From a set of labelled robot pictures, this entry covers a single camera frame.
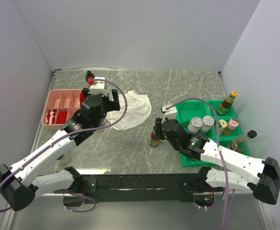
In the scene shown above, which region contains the black cap spice jar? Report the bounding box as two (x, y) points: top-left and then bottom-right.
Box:
(86, 70), (95, 78)

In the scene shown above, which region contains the silver lid blue label jar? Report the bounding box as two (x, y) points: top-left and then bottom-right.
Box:
(198, 115), (214, 135)

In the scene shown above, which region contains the red sauce bottle yellow cap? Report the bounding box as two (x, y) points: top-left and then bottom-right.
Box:
(217, 91), (239, 115)

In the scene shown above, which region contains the pink lid spice jar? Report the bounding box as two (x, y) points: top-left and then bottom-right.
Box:
(223, 118), (239, 137)

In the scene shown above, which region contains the dark sauce bottle black cap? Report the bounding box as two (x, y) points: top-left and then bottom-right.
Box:
(226, 130), (258, 153)

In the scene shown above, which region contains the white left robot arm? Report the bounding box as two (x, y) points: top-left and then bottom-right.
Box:
(0, 88), (124, 211)

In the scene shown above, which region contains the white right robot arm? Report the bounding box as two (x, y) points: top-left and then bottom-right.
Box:
(154, 118), (280, 205)

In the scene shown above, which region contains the green compartment bin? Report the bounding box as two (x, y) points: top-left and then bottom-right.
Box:
(176, 100), (250, 168)

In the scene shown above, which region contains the red packet front compartment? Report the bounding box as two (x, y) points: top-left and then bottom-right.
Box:
(57, 111), (68, 124)

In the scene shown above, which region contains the white crumpled cloth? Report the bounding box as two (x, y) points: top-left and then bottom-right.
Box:
(102, 91), (152, 131)

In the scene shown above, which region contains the red white striped packet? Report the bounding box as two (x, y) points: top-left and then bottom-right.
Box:
(45, 109), (57, 125)

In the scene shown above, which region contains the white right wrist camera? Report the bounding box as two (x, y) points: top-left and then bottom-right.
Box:
(161, 103), (177, 123)

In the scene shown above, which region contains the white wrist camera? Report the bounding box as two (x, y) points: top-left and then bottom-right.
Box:
(87, 77), (107, 95)
(161, 103), (177, 123)

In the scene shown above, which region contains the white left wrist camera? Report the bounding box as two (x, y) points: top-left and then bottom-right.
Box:
(87, 77), (107, 95)

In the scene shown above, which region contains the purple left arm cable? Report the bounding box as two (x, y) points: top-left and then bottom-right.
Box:
(0, 77), (128, 213)

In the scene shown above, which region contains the black front mounting rail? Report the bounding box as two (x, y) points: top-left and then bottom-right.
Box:
(68, 171), (223, 203)

